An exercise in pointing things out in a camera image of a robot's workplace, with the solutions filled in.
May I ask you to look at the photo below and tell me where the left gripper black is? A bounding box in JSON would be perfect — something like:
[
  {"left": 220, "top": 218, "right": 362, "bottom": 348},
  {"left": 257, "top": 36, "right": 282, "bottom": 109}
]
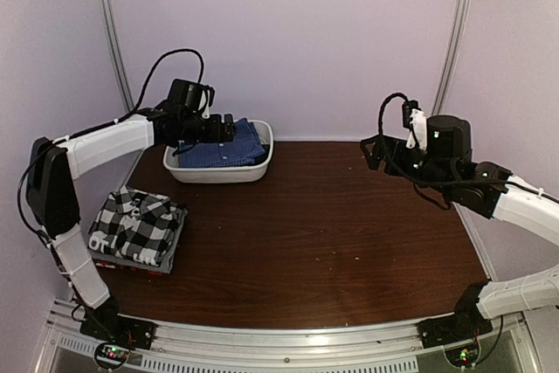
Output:
[{"left": 182, "top": 115, "right": 236, "bottom": 146}]

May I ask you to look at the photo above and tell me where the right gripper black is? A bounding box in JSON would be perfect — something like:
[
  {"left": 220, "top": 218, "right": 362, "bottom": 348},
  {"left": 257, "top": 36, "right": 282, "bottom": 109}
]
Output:
[{"left": 361, "top": 135, "right": 454, "bottom": 197}]

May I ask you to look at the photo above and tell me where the blue checked long sleeve shirt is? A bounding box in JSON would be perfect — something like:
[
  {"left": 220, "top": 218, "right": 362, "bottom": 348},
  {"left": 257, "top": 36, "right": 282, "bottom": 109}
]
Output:
[{"left": 172, "top": 118, "right": 269, "bottom": 169}]

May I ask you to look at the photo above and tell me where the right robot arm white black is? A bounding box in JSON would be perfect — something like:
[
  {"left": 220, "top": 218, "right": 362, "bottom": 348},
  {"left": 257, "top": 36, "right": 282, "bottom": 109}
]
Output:
[{"left": 360, "top": 110, "right": 558, "bottom": 340}]

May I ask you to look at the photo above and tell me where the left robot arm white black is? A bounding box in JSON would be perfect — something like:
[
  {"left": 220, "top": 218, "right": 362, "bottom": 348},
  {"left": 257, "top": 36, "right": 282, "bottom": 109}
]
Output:
[{"left": 17, "top": 108, "right": 236, "bottom": 342}]

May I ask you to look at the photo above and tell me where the white plastic tub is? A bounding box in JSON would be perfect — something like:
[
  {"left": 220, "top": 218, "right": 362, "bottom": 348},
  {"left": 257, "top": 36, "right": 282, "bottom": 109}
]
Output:
[{"left": 162, "top": 120, "right": 274, "bottom": 184}]

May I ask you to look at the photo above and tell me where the black patterned shirt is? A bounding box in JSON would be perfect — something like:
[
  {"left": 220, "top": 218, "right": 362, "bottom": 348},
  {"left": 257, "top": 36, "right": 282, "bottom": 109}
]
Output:
[{"left": 259, "top": 130, "right": 274, "bottom": 156}]

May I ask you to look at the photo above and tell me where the black white plaid folded shirt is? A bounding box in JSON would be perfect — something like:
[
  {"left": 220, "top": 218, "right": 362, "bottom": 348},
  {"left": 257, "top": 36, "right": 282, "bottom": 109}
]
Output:
[{"left": 88, "top": 186, "right": 185, "bottom": 266}]

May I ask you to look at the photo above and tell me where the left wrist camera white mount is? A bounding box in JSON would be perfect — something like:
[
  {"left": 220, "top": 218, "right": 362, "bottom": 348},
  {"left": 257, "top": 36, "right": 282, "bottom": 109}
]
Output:
[{"left": 198, "top": 86, "right": 215, "bottom": 119}]

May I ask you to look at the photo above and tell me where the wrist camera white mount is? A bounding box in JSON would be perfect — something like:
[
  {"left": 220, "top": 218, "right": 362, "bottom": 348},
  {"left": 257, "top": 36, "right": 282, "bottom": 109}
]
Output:
[
  {"left": 403, "top": 100, "right": 427, "bottom": 152},
  {"left": 198, "top": 86, "right": 215, "bottom": 119}
]

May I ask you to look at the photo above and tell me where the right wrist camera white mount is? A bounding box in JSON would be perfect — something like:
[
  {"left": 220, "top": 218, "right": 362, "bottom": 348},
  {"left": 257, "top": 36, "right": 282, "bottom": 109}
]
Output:
[{"left": 403, "top": 100, "right": 427, "bottom": 152}]

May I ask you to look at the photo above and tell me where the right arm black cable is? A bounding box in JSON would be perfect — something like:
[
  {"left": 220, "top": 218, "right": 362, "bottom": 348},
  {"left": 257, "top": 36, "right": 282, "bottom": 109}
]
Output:
[{"left": 377, "top": 91, "right": 464, "bottom": 212}]

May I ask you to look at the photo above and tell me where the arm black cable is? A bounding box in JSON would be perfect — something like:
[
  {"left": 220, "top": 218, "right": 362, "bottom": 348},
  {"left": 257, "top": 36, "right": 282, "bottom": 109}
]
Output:
[
  {"left": 115, "top": 48, "right": 206, "bottom": 125},
  {"left": 377, "top": 91, "right": 464, "bottom": 212}
]

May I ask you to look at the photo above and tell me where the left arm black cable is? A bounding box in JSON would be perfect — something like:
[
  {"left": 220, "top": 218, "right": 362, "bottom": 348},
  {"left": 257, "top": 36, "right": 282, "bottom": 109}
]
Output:
[{"left": 115, "top": 48, "right": 206, "bottom": 125}]

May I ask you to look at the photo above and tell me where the left aluminium frame post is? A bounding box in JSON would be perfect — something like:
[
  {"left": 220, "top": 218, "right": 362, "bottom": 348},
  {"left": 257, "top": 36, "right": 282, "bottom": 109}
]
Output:
[{"left": 99, "top": 0, "right": 134, "bottom": 111}]

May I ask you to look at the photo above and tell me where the aluminium frame post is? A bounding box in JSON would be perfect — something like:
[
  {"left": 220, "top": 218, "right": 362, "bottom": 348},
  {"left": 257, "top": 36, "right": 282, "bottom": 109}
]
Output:
[
  {"left": 99, "top": 0, "right": 134, "bottom": 111},
  {"left": 431, "top": 0, "right": 471, "bottom": 115}
]

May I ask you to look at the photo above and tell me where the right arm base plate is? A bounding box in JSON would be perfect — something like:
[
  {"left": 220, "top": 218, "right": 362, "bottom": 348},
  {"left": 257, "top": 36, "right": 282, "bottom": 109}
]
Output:
[{"left": 418, "top": 314, "right": 493, "bottom": 349}]

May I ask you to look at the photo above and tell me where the right aluminium frame post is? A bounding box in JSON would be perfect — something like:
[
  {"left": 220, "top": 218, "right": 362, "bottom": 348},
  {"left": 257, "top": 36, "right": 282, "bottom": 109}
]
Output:
[{"left": 431, "top": 0, "right": 471, "bottom": 115}]

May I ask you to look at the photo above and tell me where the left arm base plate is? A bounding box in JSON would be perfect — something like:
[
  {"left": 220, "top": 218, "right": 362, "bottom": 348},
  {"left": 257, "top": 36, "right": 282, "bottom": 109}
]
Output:
[{"left": 79, "top": 315, "right": 156, "bottom": 350}]

